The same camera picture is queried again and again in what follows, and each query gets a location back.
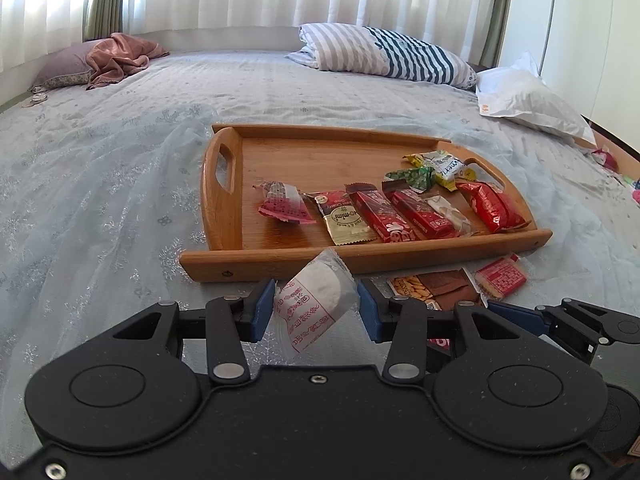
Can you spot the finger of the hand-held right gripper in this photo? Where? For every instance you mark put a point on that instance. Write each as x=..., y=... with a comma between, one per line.
x=517, y=317

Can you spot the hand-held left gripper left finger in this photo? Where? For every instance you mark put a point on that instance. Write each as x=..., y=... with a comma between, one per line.
x=262, y=310

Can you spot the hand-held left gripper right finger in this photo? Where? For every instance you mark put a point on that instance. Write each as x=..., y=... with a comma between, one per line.
x=369, y=312

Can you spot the clear packet with white cake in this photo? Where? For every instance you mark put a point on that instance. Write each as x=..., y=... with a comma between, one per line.
x=315, y=300

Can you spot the red and cream snack packet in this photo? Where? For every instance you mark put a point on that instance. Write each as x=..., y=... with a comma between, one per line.
x=345, y=222

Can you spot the pink-red clear snack packet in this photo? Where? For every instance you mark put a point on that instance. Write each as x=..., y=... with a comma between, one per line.
x=285, y=205

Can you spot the dark red snack bar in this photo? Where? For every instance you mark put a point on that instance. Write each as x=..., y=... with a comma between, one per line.
x=422, y=212

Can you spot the green snack packet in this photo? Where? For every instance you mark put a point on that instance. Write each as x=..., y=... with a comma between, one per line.
x=412, y=178

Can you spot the yellow snack packet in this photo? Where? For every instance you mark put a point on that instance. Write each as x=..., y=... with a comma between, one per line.
x=447, y=167

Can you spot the small red square packet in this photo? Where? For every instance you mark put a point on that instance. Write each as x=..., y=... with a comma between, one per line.
x=500, y=276

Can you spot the brown snack packet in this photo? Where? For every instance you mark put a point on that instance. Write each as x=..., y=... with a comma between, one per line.
x=440, y=285

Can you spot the glossy red snack packet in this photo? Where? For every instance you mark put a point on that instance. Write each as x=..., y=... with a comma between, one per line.
x=440, y=345

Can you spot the large red snack packet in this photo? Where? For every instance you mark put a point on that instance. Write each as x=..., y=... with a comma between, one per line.
x=492, y=207

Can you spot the cream wrapped snack bar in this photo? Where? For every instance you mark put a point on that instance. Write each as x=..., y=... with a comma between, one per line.
x=450, y=212

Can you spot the small green and pink item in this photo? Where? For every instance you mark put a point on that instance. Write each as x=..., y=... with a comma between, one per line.
x=632, y=187

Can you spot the small red and white item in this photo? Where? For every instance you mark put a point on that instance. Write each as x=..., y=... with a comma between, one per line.
x=605, y=157

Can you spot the white pillow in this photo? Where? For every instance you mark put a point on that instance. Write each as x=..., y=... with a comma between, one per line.
x=530, y=100

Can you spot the grey and navy striped pillow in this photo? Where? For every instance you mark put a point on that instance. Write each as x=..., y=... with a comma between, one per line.
x=390, y=52

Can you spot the pink blanket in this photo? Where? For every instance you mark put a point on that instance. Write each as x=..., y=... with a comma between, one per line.
x=122, y=57

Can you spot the white wardrobe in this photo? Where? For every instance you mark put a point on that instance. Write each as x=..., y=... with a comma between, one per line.
x=590, y=35

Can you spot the grey-green curtain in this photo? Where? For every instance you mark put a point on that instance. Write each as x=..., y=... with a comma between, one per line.
x=105, y=0
x=497, y=20

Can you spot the small metal object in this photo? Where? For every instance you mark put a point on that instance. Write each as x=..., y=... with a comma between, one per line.
x=35, y=100

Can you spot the purple pillow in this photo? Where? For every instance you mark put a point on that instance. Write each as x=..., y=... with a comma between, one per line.
x=62, y=67

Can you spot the dark wooden bed frame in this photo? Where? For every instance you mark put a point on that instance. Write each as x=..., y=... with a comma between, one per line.
x=615, y=139

